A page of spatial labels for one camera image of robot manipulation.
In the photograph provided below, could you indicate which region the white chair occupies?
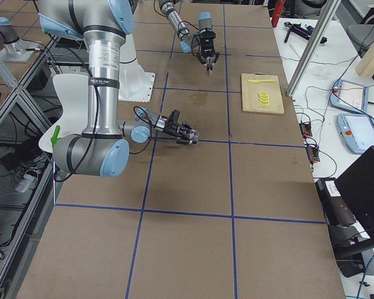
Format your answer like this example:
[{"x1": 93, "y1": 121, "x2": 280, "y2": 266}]
[{"x1": 39, "y1": 74, "x2": 89, "y2": 153}]

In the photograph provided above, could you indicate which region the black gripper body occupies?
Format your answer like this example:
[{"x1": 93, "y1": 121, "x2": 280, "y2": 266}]
[
  {"x1": 199, "y1": 42, "x2": 218, "y2": 61},
  {"x1": 162, "y1": 121, "x2": 183, "y2": 138}
]

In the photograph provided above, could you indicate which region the teach pendant near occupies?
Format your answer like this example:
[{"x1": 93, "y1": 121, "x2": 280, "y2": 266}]
[{"x1": 337, "y1": 113, "x2": 374, "y2": 154}]

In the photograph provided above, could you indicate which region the black hand tool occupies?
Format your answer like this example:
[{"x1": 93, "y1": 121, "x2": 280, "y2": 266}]
[{"x1": 284, "y1": 22, "x2": 315, "y2": 43}]

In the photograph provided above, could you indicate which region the aluminium frame post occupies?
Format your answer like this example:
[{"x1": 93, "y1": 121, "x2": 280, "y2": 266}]
[{"x1": 286, "y1": 0, "x2": 341, "y2": 97}]

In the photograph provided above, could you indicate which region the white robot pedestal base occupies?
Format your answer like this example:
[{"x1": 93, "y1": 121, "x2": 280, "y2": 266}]
[{"x1": 118, "y1": 34, "x2": 155, "y2": 103}]

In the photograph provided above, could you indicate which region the black laptop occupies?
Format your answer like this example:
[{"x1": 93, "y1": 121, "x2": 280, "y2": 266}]
[{"x1": 335, "y1": 146, "x2": 374, "y2": 233}]

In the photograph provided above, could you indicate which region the clear glass cup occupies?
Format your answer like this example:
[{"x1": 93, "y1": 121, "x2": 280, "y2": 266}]
[{"x1": 189, "y1": 130, "x2": 199, "y2": 145}]

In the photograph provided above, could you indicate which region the green clamp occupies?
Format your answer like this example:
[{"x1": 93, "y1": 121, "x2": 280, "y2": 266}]
[{"x1": 50, "y1": 125, "x2": 60, "y2": 148}]

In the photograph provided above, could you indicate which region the yellow plastic knife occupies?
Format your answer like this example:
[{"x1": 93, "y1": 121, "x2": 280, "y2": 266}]
[{"x1": 247, "y1": 79, "x2": 276, "y2": 83}]

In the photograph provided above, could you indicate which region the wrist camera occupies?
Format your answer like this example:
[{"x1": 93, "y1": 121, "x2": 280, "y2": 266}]
[
  {"x1": 199, "y1": 29, "x2": 216, "y2": 44},
  {"x1": 170, "y1": 109, "x2": 180, "y2": 123}
]

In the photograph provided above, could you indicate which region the bamboo cutting board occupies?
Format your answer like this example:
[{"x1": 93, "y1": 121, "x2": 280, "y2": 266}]
[{"x1": 241, "y1": 74, "x2": 284, "y2": 115}]

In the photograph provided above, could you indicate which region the brown table cover paper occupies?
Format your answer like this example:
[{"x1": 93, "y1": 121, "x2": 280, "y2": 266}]
[{"x1": 17, "y1": 2, "x2": 345, "y2": 298}]

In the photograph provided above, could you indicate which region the teach pendant far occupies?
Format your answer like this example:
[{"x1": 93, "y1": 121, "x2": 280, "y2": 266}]
[{"x1": 330, "y1": 79, "x2": 369, "y2": 113}]

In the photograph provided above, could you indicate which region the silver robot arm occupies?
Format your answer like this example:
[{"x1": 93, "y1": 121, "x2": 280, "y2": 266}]
[
  {"x1": 158, "y1": 1, "x2": 219, "y2": 76},
  {"x1": 39, "y1": 1, "x2": 199, "y2": 177}
]

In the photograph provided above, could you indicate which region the teach pendant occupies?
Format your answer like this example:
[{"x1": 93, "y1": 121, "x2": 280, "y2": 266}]
[
  {"x1": 330, "y1": 79, "x2": 369, "y2": 113},
  {"x1": 337, "y1": 113, "x2": 374, "y2": 154}
]

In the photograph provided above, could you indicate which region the black box device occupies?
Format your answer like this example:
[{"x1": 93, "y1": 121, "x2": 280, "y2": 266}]
[{"x1": 315, "y1": 178, "x2": 356, "y2": 227}]

